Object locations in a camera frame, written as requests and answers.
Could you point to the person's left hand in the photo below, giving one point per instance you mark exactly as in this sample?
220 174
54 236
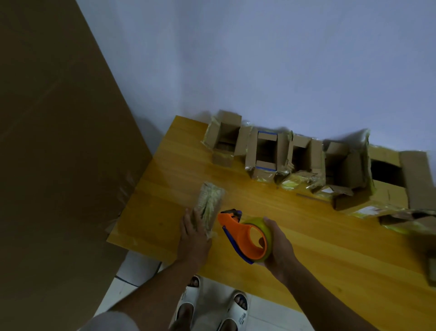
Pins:
194 242

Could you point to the person's right hand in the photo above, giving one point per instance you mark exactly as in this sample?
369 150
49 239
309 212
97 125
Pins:
282 252

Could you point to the orange dispenser with yellow tape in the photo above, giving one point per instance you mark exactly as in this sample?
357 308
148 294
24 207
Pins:
235 232

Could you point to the taped cardboard box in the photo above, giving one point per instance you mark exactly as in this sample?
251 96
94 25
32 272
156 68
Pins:
209 201

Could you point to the row of cardboard boxes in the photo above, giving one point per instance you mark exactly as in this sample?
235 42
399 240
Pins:
391 194

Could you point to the person's left forearm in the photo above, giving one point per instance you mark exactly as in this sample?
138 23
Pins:
156 296

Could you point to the person's right forearm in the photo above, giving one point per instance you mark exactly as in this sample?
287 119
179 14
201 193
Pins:
323 300

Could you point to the person's right foot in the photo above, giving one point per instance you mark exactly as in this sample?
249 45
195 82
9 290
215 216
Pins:
241 300

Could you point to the person's white shirt sleeve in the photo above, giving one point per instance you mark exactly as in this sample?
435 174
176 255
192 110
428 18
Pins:
109 324

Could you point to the large brown cardboard sheet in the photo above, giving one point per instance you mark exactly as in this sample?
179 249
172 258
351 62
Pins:
61 153

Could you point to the yellow wooden table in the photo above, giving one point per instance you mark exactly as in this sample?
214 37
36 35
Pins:
340 255

